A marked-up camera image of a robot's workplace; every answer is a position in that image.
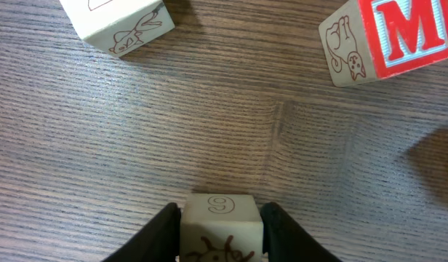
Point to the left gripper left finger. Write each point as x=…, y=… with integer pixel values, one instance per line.
x=157, y=241

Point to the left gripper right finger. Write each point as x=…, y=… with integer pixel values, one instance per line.
x=285, y=240

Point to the white block green E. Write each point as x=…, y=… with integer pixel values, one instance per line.
x=221, y=228

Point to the red M block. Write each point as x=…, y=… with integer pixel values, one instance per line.
x=371, y=40

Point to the plain white block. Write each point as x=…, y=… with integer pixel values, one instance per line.
x=118, y=26

